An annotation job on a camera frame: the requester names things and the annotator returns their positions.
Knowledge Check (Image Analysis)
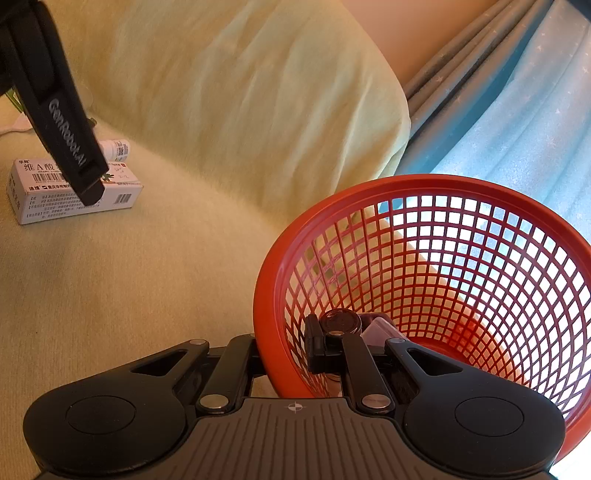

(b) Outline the yellow blanket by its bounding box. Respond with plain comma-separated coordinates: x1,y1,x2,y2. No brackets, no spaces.
0,0,413,467

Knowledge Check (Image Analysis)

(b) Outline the white medicine box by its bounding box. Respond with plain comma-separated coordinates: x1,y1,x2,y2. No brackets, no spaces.
7,158,144,226

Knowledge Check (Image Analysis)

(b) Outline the pink white woven cloth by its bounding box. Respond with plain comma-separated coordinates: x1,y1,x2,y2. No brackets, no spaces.
360,316,403,345

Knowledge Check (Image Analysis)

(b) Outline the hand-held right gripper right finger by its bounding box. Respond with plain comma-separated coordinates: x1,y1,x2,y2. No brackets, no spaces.
305,315,469,412

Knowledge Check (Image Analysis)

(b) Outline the white small bottle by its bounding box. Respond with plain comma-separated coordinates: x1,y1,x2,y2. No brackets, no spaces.
98,138,132,164

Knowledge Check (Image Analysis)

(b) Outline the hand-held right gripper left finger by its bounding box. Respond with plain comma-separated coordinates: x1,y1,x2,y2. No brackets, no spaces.
124,333,271,414

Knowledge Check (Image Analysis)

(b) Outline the grey star curtain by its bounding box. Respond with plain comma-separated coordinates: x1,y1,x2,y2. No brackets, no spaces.
403,0,552,136

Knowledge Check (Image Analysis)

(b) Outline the red plastic mesh basket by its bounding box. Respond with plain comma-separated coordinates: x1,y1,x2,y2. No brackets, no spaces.
253,174,591,462

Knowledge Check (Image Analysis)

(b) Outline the blue sheer curtain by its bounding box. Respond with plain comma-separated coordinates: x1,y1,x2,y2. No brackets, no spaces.
396,0,591,234

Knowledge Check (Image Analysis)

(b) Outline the round black lid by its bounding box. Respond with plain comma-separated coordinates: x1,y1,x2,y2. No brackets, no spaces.
320,309,362,336

